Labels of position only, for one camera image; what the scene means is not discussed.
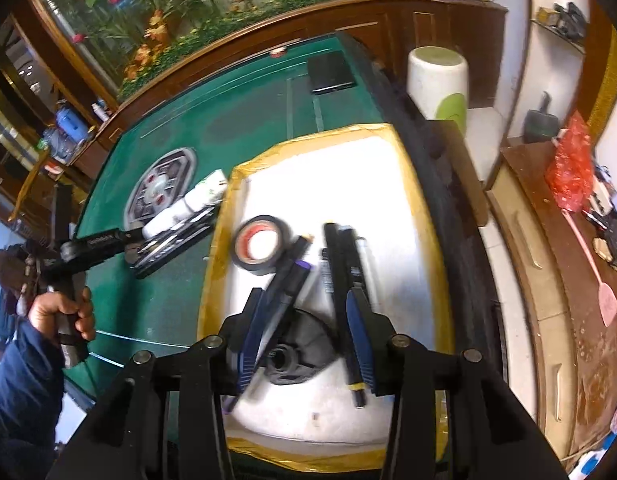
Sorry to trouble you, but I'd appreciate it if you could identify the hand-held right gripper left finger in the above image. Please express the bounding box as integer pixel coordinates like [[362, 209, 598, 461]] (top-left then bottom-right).
[[46, 287, 265, 480]]

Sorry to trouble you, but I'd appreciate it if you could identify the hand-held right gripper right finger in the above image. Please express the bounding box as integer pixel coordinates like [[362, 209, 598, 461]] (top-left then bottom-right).
[[345, 286, 571, 480]]

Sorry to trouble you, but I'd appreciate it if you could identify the clear ballpoint pen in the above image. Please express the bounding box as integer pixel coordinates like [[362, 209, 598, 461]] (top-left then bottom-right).
[[131, 217, 216, 266], [138, 209, 220, 253]]

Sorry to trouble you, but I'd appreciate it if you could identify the thick black marker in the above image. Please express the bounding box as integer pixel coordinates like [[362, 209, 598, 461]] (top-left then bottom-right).
[[338, 227, 369, 408]]

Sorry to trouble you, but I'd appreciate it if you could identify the black marker purple band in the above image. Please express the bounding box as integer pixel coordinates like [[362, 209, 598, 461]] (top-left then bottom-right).
[[222, 257, 314, 413]]

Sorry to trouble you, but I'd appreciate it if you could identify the white bottle green label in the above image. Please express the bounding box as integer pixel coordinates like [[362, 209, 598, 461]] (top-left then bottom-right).
[[185, 169, 230, 211]]

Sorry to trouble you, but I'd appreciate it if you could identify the black marker white print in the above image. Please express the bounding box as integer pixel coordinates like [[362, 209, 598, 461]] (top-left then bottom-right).
[[319, 221, 351, 341]]

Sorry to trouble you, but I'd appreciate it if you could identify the black marker script print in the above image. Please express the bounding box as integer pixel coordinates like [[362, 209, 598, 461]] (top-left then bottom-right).
[[266, 232, 315, 311]]

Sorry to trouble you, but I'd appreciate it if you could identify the black tape roll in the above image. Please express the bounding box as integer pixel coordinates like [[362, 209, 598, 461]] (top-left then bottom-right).
[[232, 214, 292, 277]]

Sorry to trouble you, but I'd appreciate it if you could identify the white tray yellow tape edge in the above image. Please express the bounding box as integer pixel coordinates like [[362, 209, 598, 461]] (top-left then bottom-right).
[[197, 122, 451, 473]]

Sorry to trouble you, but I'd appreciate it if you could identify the person's left forearm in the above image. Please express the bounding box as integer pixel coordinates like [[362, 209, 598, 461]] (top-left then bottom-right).
[[0, 320, 66, 480]]

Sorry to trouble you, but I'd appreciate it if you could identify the person's left hand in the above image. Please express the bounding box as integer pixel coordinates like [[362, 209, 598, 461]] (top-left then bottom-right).
[[27, 287, 96, 356]]

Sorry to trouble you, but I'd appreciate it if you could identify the round table control panel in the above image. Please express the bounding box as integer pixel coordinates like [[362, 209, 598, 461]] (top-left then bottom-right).
[[122, 147, 197, 235]]

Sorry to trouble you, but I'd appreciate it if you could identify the blue water jug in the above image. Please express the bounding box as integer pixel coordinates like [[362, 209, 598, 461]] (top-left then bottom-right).
[[41, 102, 92, 163]]

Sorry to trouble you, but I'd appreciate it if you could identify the brown wooden side cabinet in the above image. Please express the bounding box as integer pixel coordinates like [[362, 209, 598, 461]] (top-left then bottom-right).
[[485, 142, 617, 466]]

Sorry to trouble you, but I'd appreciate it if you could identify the pink fly swatter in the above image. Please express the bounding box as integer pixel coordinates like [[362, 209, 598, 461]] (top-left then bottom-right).
[[562, 207, 617, 328]]

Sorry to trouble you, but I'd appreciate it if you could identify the black smartphone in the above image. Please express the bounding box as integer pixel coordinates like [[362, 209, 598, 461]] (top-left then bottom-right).
[[307, 52, 355, 97]]

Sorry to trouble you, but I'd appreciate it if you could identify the red plastic bag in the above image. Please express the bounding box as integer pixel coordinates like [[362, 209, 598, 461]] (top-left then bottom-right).
[[545, 111, 595, 211]]

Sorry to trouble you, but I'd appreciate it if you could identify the white stool green top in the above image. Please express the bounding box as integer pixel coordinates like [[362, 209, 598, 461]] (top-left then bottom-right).
[[406, 46, 470, 122]]

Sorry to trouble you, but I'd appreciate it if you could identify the black dustpan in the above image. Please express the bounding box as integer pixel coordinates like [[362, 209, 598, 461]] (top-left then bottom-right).
[[525, 91, 560, 144]]

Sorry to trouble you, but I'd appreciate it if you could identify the dark wooden corner cabinet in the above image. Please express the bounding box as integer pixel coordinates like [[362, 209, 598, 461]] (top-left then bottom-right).
[[388, 0, 509, 111]]

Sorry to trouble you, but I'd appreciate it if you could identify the black crumpled bag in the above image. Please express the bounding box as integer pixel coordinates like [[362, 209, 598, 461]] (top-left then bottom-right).
[[553, 2, 587, 41]]

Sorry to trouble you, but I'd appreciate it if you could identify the black cable bundle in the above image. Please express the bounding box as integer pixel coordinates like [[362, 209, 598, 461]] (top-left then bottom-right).
[[591, 210, 617, 281]]

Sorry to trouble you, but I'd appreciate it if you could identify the gold trimmed wooden frame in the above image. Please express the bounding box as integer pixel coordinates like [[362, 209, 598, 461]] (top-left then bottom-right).
[[585, 25, 617, 136]]

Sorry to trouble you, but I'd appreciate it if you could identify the white wall shelf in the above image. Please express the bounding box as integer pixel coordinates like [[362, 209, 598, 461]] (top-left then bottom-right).
[[531, 19, 586, 56]]

